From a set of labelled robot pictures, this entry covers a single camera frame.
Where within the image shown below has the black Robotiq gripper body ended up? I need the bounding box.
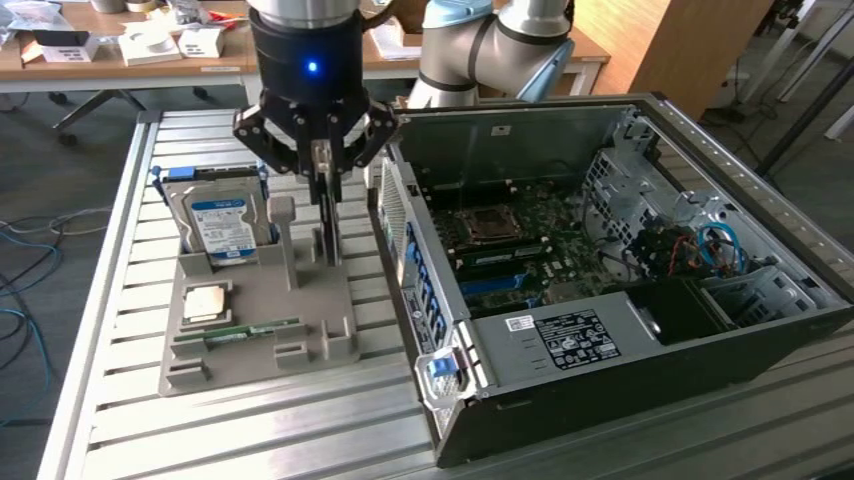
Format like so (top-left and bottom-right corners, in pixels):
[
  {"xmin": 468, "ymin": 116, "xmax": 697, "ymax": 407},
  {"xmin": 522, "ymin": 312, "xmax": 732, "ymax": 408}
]
[{"xmin": 250, "ymin": 14, "xmax": 374, "ymax": 152}]

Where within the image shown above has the graphics card with metal bracket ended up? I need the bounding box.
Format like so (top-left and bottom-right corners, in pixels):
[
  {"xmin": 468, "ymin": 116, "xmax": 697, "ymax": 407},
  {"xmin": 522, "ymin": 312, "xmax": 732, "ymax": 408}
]
[{"xmin": 310, "ymin": 139, "xmax": 345, "ymax": 270}]

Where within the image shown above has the wooden office desk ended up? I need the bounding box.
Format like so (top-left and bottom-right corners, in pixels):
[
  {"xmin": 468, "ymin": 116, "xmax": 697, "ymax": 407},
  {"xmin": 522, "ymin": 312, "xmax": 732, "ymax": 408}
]
[
  {"xmin": 245, "ymin": 0, "xmax": 613, "ymax": 109},
  {"xmin": 0, "ymin": 0, "xmax": 254, "ymax": 146}
]

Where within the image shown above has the white paper stack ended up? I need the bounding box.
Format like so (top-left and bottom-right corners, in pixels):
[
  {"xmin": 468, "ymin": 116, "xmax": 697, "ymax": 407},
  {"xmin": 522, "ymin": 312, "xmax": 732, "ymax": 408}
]
[{"xmin": 369, "ymin": 23, "xmax": 424, "ymax": 62}]

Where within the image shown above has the hard disk in blue caddy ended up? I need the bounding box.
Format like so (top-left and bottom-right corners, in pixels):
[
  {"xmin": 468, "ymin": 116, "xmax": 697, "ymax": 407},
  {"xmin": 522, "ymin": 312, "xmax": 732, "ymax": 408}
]
[{"xmin": 151, "ymin": 162, "xmax": 280, "ymax": 270}]

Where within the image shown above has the small white labelled box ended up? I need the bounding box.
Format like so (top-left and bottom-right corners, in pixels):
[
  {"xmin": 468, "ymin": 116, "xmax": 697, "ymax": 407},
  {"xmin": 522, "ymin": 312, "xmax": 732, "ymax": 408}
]
[{"xmin": 178, "ymin": 27, "xmax": 227, "ymax": 59}]

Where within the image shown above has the brown cardboard box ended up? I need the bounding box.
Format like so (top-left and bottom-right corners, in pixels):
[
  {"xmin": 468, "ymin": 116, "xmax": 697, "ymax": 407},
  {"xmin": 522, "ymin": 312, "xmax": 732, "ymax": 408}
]
[{"xmin": 394, "ymin": 0, "xmax": 429, "ymax": 35}]

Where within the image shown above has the CPU socket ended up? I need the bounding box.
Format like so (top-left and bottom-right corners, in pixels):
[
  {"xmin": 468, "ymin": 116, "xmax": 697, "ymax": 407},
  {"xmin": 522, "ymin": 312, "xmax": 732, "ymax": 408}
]
[{"xmin": 460, "ymin": 205, "xmax": 517, "ymax": 241}]

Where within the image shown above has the flat white box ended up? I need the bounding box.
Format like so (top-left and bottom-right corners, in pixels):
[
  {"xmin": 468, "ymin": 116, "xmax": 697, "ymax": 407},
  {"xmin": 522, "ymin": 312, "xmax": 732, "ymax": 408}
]
[{"xmin": 118, "ymin": 24, "xmax": 185, "ymax": 68}]

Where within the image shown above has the white tape roll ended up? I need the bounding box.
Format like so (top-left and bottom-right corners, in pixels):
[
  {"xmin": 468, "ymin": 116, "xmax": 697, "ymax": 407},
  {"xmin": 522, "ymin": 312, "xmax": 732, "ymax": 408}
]
[{"xmin": 130, "ymin": 29, "xmax": 177, "ymax": 54}]

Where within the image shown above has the green RAM stick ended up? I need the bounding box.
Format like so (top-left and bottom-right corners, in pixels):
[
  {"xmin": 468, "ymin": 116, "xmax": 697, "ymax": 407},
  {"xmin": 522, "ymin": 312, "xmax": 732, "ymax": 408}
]
[
  {"xmin": 458, "ymin": 244, "xmax": 546, "ymax": 269},
  {"xmin": 171, "ymin": 319, "xmax": 302, "ymax": 347}
]

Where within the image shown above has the grey plastic parts rack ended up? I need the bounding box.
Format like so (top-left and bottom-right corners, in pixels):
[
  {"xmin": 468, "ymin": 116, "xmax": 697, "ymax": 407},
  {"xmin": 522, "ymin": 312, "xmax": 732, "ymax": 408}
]
[{"xmin": 157, "ymin": 195, "xmax": 362, "ymax": 400}]

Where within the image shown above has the silver CPU chip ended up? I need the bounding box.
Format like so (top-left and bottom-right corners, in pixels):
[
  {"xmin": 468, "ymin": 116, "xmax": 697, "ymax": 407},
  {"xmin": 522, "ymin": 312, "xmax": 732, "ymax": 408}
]
[{"xmin": 181, "ymin": 287, "xmax": 226, "ymax": 324}]

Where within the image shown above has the blue expansion slot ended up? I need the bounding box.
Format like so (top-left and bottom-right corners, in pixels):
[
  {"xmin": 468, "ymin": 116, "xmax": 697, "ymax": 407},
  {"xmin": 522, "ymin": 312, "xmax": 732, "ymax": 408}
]
[{"xmin": 460, "ymin": 277, "xmax": 530, "ymax": 297}]

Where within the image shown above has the white box with black insert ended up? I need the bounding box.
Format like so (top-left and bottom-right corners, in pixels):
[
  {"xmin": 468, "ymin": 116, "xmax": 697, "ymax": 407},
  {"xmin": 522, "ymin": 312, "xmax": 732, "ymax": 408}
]
[{"xmin": 31, "ymin": 29, "xmax": 102, "ymax": 64}]

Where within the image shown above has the green motherboard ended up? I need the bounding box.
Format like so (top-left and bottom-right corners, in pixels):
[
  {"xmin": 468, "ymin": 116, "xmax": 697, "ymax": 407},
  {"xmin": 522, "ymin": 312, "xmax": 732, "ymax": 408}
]
[{"xmin": 426, "ymin": 182, "xmax": 642, "ymax": 321}]

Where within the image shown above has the blue case release latch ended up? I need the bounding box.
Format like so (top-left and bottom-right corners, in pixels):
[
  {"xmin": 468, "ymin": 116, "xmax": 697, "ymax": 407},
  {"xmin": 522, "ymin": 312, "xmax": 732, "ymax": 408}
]
[{"xmin": 426, "ymin": 357, "xmax": 464, "ymax": 382}]

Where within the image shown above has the grey power supply unit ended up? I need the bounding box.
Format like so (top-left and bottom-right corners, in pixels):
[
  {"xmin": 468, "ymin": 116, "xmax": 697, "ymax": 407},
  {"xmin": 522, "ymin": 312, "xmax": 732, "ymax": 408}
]
[{"xmin": 460, "ymin": 292, "xmax": 662, "ymax": 391}]

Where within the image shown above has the black power connector bundle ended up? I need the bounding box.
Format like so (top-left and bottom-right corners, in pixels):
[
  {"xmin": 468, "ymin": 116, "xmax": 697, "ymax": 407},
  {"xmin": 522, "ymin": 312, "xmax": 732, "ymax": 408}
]
[{"xmin": 630, "ymin": 224, "xmax": 709, "ymax": 280}]

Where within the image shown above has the wooden cabinet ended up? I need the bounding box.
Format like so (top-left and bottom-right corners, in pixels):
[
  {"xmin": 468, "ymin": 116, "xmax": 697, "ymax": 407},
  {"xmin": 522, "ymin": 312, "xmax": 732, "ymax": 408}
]
[{"xmin": 573, "ymin": 0, "xmax": 780, "ymax": 121}]

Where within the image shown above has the black metal pole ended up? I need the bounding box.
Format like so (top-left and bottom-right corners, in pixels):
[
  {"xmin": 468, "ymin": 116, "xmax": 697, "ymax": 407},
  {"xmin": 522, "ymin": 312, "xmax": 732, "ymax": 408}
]
[{"xmin": 757, "ymin": 47, "xmax": 854, "ymax": 176}]

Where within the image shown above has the black open PC case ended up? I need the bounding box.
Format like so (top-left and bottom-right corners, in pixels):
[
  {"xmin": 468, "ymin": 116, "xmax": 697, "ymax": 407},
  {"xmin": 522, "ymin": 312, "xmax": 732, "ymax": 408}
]
[{"xmin": 364, "ymin": 92, "xmax": 854, "ymax": 469}]

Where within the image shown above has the silver metal disk bay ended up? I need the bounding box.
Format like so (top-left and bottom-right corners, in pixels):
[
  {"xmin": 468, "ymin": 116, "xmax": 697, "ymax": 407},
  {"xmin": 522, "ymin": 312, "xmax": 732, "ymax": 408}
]
[{"xmin": 697, "ymin": 264, "xmax": 829, "ymax": 334}]

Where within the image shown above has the black camera cable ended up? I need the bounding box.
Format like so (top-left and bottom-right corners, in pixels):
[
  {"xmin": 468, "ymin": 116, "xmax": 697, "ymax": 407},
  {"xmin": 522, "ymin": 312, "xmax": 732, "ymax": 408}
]
[{"xmin": 358, "ymin": 5, "xmax": 397, "ymax": 29}]

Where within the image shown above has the white floor cable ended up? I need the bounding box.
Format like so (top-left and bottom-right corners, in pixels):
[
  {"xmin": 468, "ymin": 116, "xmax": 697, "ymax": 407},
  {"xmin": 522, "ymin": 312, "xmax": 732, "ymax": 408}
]
[{"xmin": 0, "ymin": 207, "xmax": 114, "ymax": 237}]

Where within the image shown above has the blue floor cable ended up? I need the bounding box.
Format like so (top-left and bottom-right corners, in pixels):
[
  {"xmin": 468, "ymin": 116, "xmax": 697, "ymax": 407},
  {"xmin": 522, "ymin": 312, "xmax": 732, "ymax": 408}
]
[{"xmin": 0, "ymin": 219, "xmax": 63, "ymax": 427}]

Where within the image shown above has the blue disk wire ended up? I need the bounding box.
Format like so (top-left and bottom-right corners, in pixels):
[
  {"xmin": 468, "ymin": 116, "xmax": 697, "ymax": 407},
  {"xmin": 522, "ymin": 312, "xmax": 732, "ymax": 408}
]
[{"xmin": 693, "ymin": 218, "xmax": 751, "ymax": 277}]

